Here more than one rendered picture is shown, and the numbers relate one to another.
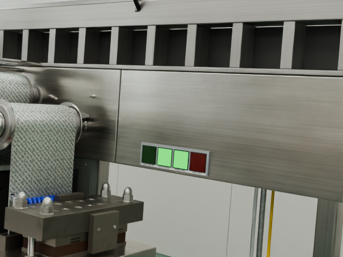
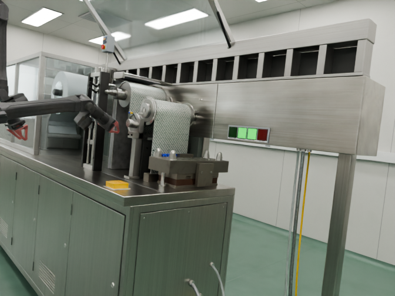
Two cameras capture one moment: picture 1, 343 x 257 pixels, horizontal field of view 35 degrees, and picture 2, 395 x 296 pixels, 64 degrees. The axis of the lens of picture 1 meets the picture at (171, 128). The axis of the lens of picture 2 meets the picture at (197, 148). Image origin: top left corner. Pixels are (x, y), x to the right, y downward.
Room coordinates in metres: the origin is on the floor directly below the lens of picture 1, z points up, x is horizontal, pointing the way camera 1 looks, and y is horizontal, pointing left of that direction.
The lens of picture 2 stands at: (0.02, -0.01, 1.17)
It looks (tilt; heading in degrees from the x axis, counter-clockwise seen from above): 3 degrees down; 9
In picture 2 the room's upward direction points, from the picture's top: 6 degrees clockwise
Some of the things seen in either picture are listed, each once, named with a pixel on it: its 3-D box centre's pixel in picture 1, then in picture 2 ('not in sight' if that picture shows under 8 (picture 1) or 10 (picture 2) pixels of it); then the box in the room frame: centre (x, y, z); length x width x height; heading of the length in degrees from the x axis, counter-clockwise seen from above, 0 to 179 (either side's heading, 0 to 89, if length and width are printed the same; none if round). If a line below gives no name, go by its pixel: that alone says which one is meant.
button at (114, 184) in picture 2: not in sight; (117, 184); (1.30, 0.51, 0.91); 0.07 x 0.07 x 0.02; 53
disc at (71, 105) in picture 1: (66, 124); (185, 115); (1.78, 0.34, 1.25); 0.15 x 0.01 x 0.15; 53
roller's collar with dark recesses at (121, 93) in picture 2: not in sight; (120, 93); (1.71, 0.71, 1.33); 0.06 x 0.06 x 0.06; 53
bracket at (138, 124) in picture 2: not in sight; (133, 148); (1.57, 0.55, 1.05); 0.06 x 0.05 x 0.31; 143
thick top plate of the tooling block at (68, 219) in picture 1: (78, 214); (190, 164); (1.60, 0.25, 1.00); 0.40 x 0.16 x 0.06; 143
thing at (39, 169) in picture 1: (43, 171); (171, 140); (1.64, 0.37, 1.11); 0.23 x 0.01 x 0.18; 143
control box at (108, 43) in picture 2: not in sight; (107, 44); (1.93, 0.92, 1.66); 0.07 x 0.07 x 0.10; 52
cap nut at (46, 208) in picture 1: (47, 205); (172, 154); (1.44, 0.31, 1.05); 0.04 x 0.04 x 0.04
